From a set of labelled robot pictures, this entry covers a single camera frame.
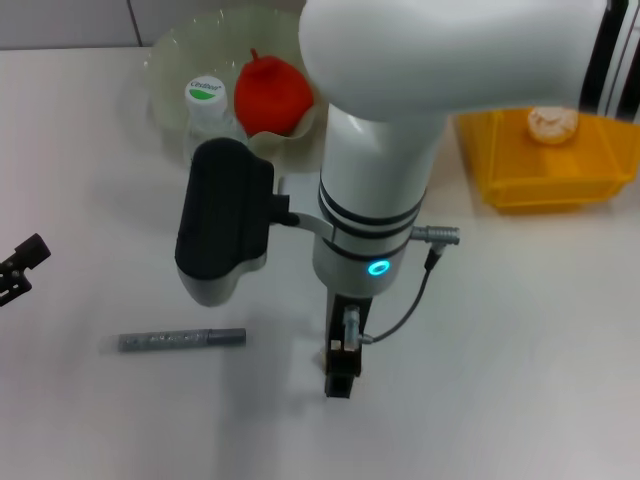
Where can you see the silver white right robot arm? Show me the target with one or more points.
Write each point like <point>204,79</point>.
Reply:
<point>380,150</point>

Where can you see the silver marker pen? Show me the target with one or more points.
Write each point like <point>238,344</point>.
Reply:
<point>175,340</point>

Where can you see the translucent green fruit plate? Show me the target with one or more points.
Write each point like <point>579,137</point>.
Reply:
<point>170,75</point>

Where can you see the white paper ball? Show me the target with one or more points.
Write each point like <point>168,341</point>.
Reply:
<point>550,125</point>

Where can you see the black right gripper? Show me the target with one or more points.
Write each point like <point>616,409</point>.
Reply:
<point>335,325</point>

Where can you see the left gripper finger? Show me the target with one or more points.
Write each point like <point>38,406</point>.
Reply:
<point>25,260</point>

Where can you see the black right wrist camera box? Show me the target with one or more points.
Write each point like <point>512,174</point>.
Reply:
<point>220,210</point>

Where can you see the yellow plastic bin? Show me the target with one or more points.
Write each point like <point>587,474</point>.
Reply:
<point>550,190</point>

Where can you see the red tomato-shaped toy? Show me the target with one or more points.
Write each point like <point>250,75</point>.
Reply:
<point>270,95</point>

